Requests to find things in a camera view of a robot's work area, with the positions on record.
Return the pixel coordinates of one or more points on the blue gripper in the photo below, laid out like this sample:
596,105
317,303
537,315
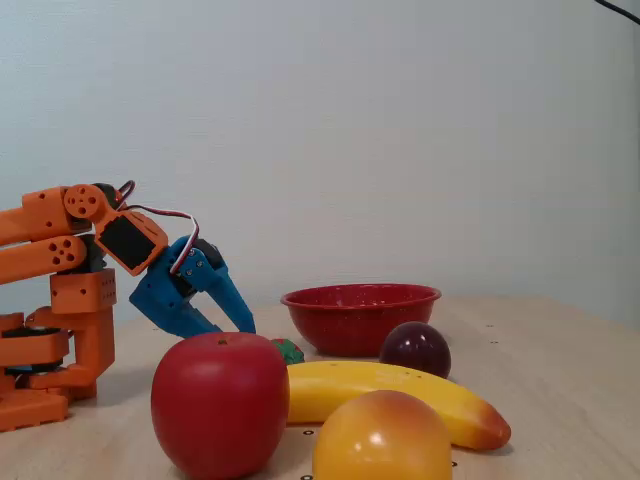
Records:
161,290

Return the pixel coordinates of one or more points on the dark purple plum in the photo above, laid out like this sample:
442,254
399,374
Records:
415,350

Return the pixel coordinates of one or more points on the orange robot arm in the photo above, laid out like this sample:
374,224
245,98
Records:
30,260

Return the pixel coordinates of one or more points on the red speckled bowl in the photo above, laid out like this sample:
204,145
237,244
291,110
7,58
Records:
350,320

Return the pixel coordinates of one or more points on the red toy apple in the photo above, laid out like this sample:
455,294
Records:
220,400

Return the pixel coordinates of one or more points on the small toy strawberry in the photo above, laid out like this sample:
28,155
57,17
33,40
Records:
290,350

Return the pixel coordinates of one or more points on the yellow toy banana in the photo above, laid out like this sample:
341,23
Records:
350,380

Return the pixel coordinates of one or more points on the yellow orange toy peach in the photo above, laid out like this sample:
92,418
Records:
380,440

